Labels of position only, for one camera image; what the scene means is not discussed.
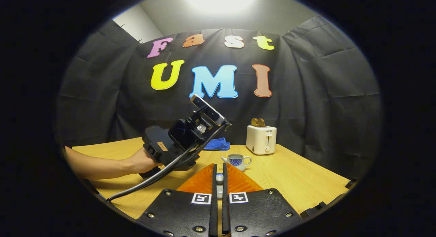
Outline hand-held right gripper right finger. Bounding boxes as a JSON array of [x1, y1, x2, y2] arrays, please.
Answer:
[[222, 163, 304, 237]]

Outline black backdrop cloth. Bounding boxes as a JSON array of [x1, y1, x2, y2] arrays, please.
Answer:
[[56, 15, 382, 180]]

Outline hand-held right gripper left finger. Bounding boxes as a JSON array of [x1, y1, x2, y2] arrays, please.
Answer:
[[136, 163, 219, 237]]

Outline white blue-patterned teacup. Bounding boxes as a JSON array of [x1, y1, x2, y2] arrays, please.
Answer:
[[220, 154, 253, 172]]

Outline white teacup lid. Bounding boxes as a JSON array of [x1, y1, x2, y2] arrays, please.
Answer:
[[216, 173, 224, 200]]

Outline black cable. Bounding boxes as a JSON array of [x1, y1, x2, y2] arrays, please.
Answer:
[[107, 124, 228, 202]]

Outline white toaster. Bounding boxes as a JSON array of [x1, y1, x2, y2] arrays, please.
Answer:
[[246, 125, 277, 155]]

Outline blue folded towel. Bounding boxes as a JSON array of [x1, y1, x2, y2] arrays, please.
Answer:
[[203, 137, 231, 152]]

